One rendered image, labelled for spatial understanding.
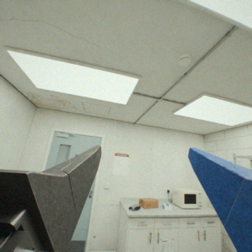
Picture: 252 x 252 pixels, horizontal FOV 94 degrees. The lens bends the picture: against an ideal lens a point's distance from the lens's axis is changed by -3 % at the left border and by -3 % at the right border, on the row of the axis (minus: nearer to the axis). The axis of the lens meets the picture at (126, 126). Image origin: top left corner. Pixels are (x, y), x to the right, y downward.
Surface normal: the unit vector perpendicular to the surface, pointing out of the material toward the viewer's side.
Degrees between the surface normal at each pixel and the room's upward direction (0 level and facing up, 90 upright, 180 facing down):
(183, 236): 90
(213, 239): 90
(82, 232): 90
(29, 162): 90
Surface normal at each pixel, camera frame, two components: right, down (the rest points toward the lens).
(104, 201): 0.22, -0.25
